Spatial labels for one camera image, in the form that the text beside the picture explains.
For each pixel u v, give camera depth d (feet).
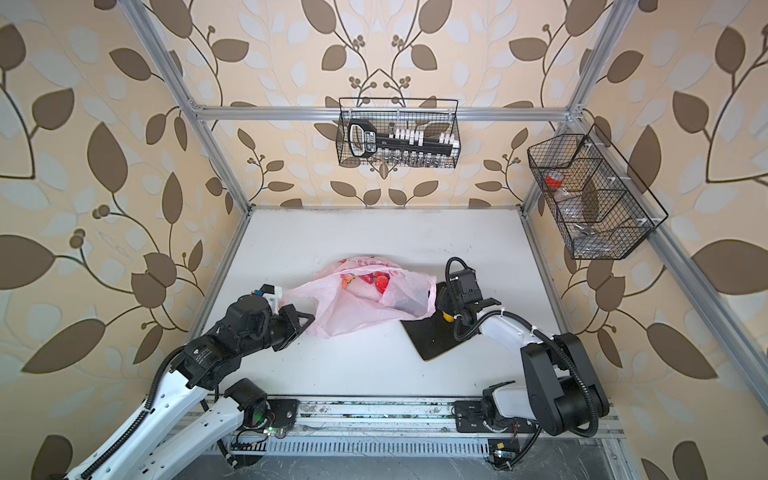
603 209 2.40
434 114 2.99
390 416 2.47
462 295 2.31
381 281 3.13
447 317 2.85
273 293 2.27
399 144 2.75
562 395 1.37
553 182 2.86
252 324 1.81
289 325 2.08
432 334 2.92
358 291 3.19
